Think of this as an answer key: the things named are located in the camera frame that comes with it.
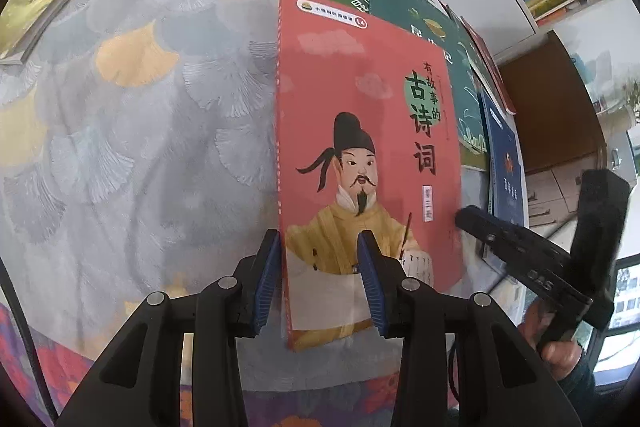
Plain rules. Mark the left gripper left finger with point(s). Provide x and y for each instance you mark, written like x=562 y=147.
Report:
x=260 y=286

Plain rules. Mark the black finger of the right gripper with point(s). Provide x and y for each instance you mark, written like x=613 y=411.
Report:
x=498 y=234

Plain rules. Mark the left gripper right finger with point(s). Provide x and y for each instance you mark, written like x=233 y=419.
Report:
x=501 y=379

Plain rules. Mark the red poetry book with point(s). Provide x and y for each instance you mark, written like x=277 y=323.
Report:
x=366 y=141

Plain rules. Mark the person's right hand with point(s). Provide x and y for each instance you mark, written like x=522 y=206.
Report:
x=561 y=357

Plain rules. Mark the blue book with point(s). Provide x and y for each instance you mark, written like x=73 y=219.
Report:
x=506 y=198

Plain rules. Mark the floral purple table cloth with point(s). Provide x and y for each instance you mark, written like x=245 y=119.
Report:
x=38 y=377

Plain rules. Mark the dark red book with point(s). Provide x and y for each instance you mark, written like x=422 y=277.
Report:
x=492 y=67

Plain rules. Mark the grey ginkgo pattern table mat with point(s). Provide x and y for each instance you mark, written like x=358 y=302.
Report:
x=139 y=154

